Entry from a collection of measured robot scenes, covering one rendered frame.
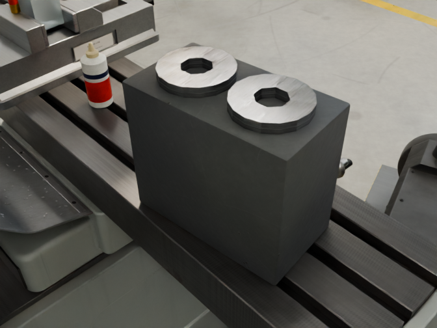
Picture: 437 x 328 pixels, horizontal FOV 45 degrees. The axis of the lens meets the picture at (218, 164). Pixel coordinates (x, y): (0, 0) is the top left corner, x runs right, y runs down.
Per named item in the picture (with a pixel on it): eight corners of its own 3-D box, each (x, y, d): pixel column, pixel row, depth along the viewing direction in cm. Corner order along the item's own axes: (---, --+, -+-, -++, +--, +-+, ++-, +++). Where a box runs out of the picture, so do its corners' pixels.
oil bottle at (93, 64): (104, 92, 90) (93, 34, 83) (118, 102, 88) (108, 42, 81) (84, 101, 88) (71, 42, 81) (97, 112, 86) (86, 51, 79)
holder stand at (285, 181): (198, 156, 77) (192, 30, 64) (330, 226, 66) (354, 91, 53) (138, 202, 70) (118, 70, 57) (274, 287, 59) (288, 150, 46)
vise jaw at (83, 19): (66, 4, 101) (62, -16, 99) (104, 24, 95) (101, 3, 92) (38, 14, 98) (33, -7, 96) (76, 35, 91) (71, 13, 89)
